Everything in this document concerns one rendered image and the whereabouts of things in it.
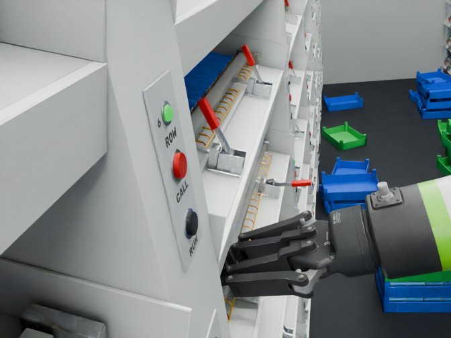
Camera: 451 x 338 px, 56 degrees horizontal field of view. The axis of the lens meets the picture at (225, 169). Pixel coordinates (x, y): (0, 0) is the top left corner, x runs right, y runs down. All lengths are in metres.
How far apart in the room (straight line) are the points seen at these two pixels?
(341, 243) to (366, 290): 1.54
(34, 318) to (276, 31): 0.72
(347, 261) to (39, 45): 0.36
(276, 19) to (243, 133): 0.36
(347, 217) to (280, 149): 0.52
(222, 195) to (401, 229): 0.18
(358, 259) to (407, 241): 0.05
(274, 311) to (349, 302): 1.10
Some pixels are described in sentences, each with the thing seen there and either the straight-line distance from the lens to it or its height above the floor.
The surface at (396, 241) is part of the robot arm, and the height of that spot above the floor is 1.09.
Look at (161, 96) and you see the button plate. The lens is 0.25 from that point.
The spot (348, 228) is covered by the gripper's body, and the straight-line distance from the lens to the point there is 0.46.
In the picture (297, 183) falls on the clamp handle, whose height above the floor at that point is 0.97.
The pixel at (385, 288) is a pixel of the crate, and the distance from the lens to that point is 1.82.
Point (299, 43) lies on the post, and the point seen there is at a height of 1.04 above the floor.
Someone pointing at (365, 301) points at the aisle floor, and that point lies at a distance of 1.95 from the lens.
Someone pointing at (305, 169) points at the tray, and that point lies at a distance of 1.73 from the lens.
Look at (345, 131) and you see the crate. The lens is 3.45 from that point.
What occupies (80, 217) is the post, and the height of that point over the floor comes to 1.24.
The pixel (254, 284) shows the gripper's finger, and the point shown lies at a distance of 0.48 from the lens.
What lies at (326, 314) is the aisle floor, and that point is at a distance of 1.89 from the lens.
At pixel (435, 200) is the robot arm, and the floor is 1.13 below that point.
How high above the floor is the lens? 1.36
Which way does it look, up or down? 27 degrees down
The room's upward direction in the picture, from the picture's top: 9 degrees counter-clockwise
